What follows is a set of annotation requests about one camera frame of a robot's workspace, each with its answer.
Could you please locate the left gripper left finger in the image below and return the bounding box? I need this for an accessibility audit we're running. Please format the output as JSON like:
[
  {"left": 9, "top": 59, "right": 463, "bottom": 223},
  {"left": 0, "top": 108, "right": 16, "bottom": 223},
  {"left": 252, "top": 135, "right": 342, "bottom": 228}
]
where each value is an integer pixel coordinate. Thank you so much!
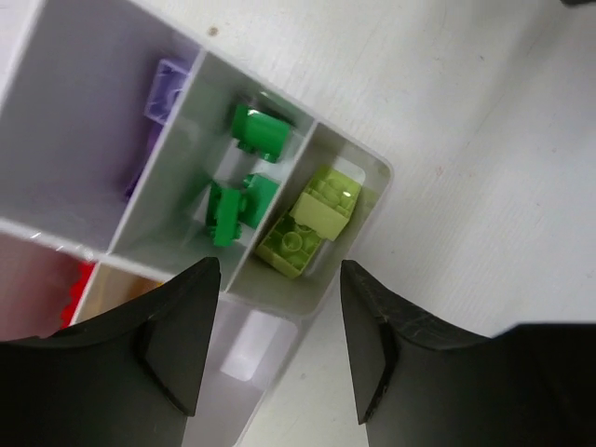
[{"left": 1, "top": 257, "right": 220, "bottom": 446}]

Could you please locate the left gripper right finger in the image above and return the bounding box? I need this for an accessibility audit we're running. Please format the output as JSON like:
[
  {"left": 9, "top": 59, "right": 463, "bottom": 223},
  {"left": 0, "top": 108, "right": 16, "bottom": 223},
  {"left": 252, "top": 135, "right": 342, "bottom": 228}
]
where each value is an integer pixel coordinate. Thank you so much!
[{"left": 340, "top": 260, "right": 595, "bottom": 446}]

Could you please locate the red curved lego brick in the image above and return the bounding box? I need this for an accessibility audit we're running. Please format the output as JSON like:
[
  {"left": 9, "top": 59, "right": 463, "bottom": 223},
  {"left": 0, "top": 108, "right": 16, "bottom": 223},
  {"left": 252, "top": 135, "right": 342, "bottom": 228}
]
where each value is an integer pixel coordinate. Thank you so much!
[{"left": 60, "top": 262, "right": 96, "bottom": 330}]

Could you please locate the green lego plate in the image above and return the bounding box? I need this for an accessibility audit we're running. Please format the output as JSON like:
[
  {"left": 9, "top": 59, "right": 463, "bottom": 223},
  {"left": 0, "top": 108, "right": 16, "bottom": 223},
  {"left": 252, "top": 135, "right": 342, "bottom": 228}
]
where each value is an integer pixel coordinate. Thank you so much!
[{"left": 205, "top": 182, "right": 247, "bottom": 247}]

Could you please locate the light green curved lego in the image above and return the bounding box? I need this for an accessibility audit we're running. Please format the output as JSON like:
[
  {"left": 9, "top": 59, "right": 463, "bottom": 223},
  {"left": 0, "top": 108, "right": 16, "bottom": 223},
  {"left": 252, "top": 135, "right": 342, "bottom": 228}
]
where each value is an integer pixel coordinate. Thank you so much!
[{"left": 290, "top": 166, "right": 362, "bottom": 241}]

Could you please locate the dark green small lego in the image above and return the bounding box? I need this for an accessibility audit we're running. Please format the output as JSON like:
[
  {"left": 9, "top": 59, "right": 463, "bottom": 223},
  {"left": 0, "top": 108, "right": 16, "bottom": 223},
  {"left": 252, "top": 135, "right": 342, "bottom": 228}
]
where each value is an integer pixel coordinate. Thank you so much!
[{"left": 238, "top": 173, "right": 278, "bottom": 229}]

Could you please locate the dark purple lego brick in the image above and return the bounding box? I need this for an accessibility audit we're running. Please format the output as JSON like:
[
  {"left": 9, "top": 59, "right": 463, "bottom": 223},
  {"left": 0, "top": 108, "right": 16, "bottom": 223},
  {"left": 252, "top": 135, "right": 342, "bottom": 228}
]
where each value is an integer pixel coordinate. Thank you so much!
[{"left": 124, "top": 123, "right": 163, "bottom": 201}]

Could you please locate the dark green square lego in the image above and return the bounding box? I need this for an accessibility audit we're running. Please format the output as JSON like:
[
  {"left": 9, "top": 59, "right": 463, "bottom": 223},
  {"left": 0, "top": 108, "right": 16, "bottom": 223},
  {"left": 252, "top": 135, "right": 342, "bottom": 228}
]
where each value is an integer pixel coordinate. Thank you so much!
[{"left": 231, "top": 103, "right": 291, "bottom": 163}]

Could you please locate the light purple lego brick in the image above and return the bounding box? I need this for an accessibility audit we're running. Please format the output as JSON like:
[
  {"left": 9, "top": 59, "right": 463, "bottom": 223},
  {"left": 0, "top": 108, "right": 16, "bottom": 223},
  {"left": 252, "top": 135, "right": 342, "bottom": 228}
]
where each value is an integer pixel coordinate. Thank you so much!
[{"left": 143, "top": 58, "right": 190, "bottom": 126}]

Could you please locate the light green lego brick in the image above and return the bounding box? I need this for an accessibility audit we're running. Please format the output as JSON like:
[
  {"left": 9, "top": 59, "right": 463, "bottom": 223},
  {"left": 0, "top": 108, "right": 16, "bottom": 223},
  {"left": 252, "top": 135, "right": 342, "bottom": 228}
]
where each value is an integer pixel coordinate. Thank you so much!
[{"left": 254, "top": 209, "right": 332, "bottom": 279}]

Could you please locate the left white divided container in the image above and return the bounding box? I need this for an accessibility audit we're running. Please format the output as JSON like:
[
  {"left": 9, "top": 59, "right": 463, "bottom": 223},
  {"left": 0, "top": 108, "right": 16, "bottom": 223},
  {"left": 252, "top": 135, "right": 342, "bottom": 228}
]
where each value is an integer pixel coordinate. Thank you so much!
[{"left": 1, "top": 235, "right": 326, "bottom": 446}]

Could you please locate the white divided container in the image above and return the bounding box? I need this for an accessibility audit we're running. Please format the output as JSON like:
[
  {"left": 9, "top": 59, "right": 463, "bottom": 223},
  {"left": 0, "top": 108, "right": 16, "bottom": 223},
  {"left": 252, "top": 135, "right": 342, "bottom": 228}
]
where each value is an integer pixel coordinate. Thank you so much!
[
  {"left": 1, "top": 235, "right": 326, "bottom": 446},
  {"left": 1, "top": 1, "right": 391, "bottom": 313}
]

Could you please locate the right white divided container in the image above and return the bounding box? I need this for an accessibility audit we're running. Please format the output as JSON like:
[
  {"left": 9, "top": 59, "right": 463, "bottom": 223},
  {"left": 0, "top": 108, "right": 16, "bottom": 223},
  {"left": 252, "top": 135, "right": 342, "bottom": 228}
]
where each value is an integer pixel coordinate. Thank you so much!
[{"left": 1, "top": 1, "right": 391, "bottom": 313}]

